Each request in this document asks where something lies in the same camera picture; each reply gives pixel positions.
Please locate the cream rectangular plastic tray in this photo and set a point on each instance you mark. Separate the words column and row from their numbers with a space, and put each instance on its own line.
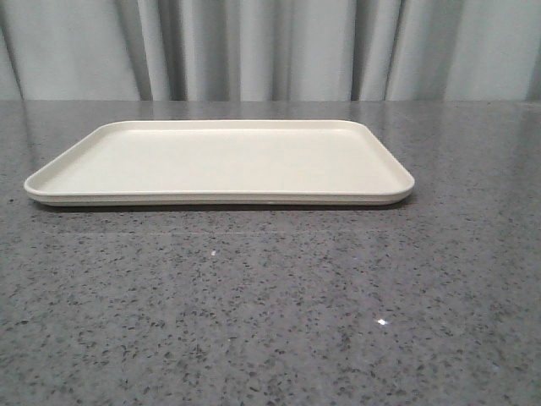
column 178, row 162

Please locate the grey-white pleated curtain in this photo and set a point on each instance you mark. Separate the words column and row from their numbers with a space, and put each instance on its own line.
column 248, row 51

